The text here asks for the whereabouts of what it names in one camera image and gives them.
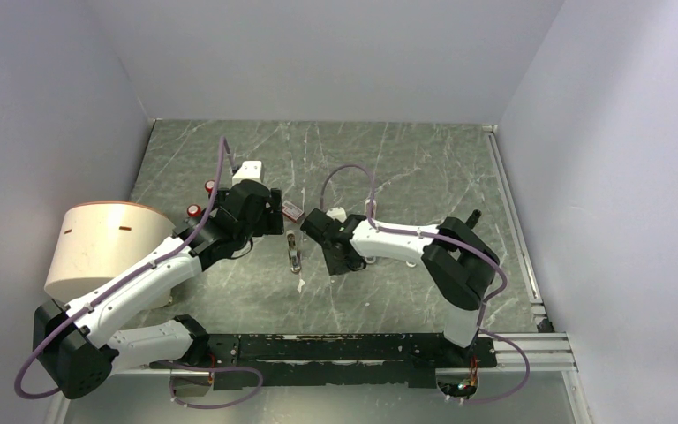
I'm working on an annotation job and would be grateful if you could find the red staple box sleeve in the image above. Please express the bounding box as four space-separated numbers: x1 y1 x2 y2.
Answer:
282 201 305 224

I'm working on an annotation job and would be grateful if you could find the small beige stapler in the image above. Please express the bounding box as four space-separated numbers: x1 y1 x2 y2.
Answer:
286 230 302 274

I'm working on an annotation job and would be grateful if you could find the long white stapler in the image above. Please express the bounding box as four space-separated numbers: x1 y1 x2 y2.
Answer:
365 199 377 219

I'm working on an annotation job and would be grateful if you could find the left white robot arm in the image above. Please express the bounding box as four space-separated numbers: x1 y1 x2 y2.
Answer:
14 179 284 399

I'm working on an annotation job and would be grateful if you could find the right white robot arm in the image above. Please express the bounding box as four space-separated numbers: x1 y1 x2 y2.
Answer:
300 208 500 366

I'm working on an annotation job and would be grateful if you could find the red stamp near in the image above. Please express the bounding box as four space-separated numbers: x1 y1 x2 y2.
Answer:
186 204 202 217

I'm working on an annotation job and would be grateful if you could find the small black cylinder object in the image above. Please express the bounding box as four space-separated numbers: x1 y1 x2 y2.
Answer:
465 209 482 229

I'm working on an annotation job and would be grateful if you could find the white cylindrical container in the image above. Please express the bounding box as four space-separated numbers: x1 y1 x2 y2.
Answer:
44 201 174 303

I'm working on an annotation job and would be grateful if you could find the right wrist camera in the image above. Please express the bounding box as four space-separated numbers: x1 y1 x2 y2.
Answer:
327 207 347 223

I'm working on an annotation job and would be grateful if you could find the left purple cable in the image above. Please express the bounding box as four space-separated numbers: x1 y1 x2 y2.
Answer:
13 136 264 410

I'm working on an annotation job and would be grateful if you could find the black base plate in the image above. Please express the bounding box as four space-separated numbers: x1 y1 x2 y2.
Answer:
179 333 498 390

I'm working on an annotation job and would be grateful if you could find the aluminium frame rail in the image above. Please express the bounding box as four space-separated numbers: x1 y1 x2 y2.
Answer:
61 332 577 375

